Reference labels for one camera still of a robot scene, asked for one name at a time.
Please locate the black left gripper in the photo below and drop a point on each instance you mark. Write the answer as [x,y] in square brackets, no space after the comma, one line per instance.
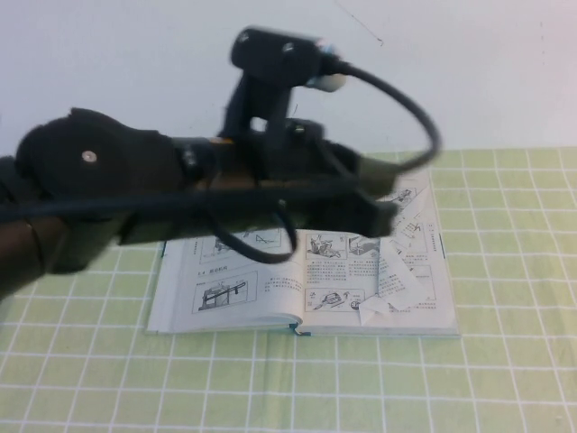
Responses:
[306,180]

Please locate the white hardcover book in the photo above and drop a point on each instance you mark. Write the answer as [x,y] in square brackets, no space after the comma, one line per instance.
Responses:
[270,288]

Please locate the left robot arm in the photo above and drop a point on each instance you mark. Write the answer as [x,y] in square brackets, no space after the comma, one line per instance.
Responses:
[67,162]

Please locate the green checked tablecloth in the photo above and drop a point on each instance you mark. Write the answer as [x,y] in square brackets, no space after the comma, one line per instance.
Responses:
[270,383]

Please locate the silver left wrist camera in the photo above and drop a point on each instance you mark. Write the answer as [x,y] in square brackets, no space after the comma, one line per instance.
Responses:
[331,83]

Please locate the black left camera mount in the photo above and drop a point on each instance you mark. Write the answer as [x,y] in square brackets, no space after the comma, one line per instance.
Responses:
[270,58]

